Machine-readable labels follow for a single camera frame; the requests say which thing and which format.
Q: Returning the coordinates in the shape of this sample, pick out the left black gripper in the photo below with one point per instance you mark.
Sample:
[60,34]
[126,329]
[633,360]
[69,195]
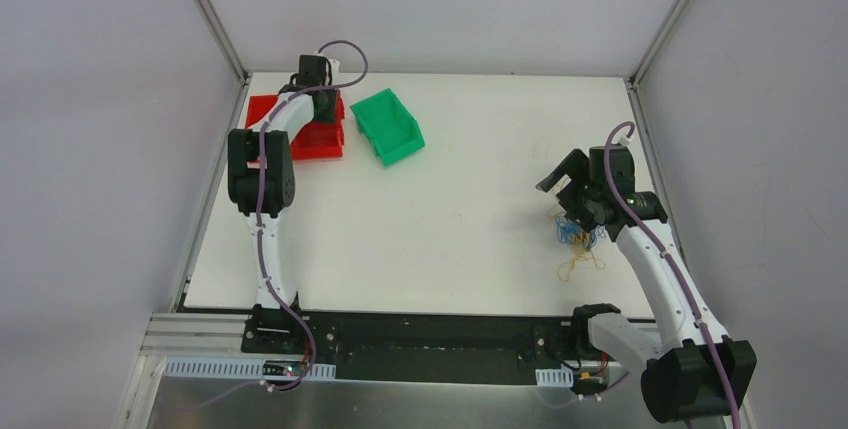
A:
[328,106]

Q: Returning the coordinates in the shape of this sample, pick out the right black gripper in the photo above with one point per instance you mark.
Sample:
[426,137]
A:
[577,189]

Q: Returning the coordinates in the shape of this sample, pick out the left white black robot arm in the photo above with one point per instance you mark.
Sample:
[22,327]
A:
[260,173]

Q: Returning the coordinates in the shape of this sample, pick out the red plastic bin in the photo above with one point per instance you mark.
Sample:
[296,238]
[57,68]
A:
[315,140]

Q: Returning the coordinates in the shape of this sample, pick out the green plastic bin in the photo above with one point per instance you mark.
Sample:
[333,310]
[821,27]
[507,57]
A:
[389,127]

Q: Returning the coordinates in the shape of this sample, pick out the right circuit board connector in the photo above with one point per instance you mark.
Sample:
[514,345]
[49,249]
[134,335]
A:
[589,384]

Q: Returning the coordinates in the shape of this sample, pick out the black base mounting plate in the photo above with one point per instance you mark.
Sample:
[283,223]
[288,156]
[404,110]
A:
[425,348]

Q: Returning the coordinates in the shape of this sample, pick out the left circuit board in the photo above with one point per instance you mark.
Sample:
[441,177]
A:
[275,369]

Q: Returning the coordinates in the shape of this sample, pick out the aluminium frame rail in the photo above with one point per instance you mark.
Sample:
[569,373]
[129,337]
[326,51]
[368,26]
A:
[193,334]

